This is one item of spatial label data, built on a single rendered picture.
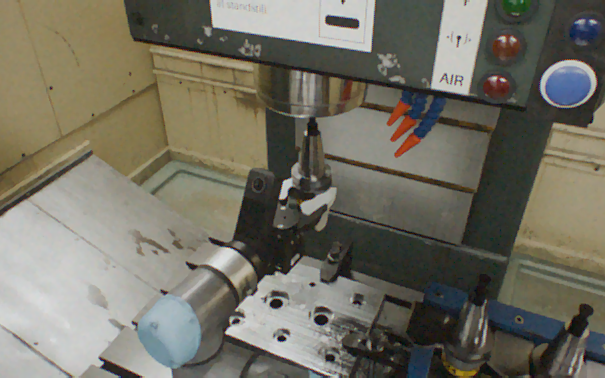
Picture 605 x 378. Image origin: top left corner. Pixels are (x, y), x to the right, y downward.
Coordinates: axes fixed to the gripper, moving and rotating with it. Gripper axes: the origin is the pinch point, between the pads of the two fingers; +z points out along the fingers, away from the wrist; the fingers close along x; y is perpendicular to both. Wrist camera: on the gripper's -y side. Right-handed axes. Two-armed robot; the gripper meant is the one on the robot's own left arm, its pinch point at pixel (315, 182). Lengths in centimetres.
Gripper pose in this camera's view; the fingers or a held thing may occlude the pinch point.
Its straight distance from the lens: 81.8
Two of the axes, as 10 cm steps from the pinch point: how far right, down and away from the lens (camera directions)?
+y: 0.1, 8.1, 5.9
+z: 5.4, -5.0, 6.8
